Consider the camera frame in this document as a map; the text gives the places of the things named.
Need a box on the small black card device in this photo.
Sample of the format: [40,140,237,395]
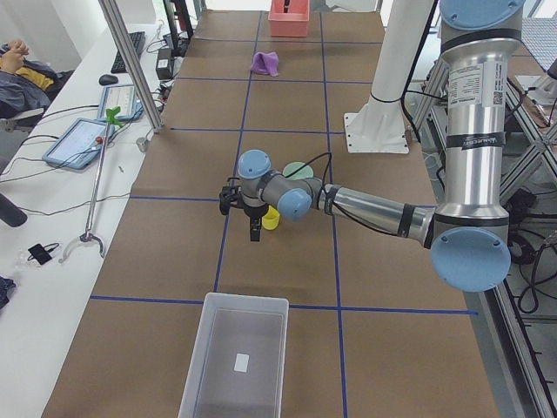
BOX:
[27,244,52,266]

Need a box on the pink plastic bin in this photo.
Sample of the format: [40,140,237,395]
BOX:
[267,0,310,37]

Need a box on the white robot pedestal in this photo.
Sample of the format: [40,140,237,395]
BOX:
[344,0,437,154]

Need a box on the clear plastic bin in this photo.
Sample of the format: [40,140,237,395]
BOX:
[178,293,289,417]

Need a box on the yellow plastic cup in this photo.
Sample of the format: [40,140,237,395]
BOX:
[262,206,280,231]

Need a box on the near blue teach pendant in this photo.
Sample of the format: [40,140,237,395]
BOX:
[42,118,115,170]

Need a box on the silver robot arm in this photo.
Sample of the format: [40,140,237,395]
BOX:
[238,1,523,292]

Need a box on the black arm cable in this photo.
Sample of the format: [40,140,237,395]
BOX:
[282,152,419,239]

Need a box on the mint green bowl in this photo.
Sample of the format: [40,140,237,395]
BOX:
[282,161,314,180]

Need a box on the reacher grabber tool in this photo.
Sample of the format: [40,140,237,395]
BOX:
[58,106,122,264]

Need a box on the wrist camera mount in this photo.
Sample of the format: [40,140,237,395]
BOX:
[218,177,243,216]

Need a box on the far blue teach pendant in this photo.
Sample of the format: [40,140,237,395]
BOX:
[96,84,143,122]

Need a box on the black computer mouse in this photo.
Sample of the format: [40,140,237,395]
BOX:
[98,74,118,86]

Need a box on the black power adapter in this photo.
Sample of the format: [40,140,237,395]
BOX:
[156,48,174,80]

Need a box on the white label sticker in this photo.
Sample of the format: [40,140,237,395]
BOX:
[233,353,250,373]

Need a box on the seated person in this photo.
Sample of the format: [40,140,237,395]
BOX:
[1,39,73,118]

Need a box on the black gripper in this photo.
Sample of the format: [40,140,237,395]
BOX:
[243,203,267,241]

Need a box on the black keyboard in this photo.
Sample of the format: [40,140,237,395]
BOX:
[110,30,147,74]

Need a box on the blue teach pendant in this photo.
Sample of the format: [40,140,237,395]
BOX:
[42,118,115,170]
[96,84,143,122]

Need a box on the purple cloth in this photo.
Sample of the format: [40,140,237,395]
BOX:
[251,51,279,77]

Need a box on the aluminium frame post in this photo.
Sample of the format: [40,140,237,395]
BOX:
[98,0,163,133]

